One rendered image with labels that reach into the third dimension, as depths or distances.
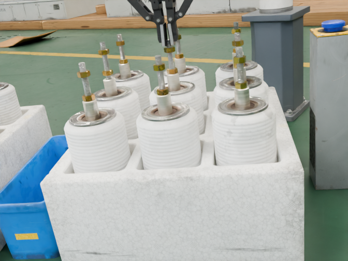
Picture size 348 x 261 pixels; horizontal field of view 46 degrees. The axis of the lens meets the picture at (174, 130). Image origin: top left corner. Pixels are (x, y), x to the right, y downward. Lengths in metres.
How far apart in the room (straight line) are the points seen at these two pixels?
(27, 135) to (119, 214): 0.39
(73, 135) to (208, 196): 0.22
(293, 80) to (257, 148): 0.63
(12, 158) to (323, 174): 0.63
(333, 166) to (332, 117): 0.10
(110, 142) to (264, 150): 0.23
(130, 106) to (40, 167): 0.29
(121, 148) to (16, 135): 0.33
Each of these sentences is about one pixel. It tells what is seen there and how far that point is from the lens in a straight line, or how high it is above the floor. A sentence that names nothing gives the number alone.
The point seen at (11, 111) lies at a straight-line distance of 0.99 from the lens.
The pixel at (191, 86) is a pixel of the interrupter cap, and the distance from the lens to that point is 0.74.
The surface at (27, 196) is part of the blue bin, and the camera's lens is 0.89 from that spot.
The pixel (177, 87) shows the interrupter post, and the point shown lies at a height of 0.26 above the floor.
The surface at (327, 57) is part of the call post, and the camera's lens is 0.79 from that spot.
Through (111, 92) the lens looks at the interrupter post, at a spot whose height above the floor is 0.26.
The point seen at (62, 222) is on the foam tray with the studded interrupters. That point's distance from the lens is 0.69.
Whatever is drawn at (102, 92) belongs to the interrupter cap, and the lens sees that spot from 0.79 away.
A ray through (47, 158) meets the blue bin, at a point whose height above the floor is 0.09.
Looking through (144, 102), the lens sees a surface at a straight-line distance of 0.86.
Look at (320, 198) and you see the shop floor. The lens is 0.87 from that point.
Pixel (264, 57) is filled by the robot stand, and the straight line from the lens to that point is 1.20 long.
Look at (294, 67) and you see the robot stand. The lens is 1.21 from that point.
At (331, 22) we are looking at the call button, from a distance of 0.80.
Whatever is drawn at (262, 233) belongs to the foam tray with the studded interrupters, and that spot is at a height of 0.08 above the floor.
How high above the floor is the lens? 0.47
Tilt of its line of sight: 22 degrees down
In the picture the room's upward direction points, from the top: 8 degrees counter-clockwise
